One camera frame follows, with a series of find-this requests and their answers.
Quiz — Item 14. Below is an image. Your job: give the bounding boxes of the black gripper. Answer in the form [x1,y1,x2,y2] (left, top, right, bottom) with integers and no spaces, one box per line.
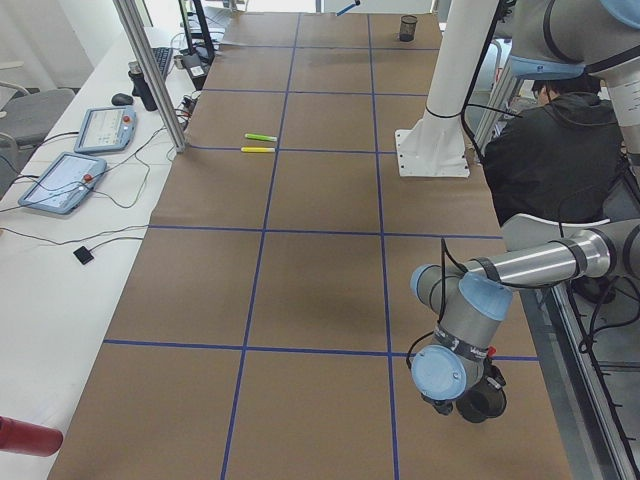
[422,395,454,414]

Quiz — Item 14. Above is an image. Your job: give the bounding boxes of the blue highlighter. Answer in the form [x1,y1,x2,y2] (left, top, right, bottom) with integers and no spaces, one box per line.
[335,0,361,17]

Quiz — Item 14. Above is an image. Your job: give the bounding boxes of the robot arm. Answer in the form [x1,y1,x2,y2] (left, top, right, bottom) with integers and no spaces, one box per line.
[410,1,639,415]

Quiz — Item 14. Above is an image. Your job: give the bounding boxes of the near black mesh cup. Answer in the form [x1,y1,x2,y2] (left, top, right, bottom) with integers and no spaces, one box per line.
[456,390,507,424]

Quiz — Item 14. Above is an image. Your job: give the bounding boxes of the black mesh cup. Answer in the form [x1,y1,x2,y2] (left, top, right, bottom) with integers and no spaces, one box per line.
[456,390,507,424]
[398,15,418,42]

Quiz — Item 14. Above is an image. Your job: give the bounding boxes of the white chair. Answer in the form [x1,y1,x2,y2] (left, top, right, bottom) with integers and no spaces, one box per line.
[501,213,611,252]

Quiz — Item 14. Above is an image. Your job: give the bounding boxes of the seated person in black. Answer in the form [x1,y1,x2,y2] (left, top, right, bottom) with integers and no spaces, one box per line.
[482,74,625,224]

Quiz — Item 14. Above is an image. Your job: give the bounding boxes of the yellow highlighter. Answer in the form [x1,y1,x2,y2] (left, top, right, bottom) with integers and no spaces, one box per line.
[240,146,276,153]

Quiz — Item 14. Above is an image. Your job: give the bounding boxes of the green highlighter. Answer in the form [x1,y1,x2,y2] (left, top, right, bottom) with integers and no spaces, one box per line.
[244,133,278,142]

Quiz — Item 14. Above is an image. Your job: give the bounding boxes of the far black mesh cup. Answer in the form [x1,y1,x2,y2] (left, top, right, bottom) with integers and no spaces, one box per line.
[398,15,418,42]

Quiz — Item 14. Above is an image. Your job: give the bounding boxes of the small black sensor pad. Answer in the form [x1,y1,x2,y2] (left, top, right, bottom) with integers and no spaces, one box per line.
[73,246,94,265]

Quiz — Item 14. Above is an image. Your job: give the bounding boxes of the red bottle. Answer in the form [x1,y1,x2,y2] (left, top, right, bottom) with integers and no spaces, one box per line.
[1,417,63,457]

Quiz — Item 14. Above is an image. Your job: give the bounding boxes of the black water bottle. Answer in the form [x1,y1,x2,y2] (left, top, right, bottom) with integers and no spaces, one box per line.
[128,61,158,111]

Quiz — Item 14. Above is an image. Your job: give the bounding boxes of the near teach pendant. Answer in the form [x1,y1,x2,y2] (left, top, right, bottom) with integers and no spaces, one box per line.
[18,152,107,215]

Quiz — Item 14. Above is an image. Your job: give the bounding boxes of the teach pendant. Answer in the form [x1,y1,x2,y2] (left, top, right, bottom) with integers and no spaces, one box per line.
[18,152,107,215]
[74,106,137,155]

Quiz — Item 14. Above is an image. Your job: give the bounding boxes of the far teach pendant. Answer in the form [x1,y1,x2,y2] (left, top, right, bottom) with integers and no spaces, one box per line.
[74,106,137,155]

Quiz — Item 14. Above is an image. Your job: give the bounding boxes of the black computer mouse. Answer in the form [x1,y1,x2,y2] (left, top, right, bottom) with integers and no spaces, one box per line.
[111,93,134,106]

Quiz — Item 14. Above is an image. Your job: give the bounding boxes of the black keyboard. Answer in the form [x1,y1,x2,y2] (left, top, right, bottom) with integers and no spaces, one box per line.
[152,47,173,78]

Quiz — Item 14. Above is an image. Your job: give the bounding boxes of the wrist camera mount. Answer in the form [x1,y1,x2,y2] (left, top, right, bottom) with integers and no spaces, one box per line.
[485,364,506,391]

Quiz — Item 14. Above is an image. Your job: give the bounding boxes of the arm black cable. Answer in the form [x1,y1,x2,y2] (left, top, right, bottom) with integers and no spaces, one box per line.
[403,238,501,371]

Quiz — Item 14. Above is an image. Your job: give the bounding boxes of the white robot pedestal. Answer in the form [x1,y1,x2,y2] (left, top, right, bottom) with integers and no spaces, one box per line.
[395,0,499,178]

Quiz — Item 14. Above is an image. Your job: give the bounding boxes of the aluminium frame post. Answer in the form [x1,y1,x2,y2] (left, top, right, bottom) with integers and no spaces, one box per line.
[113,0,186,153]

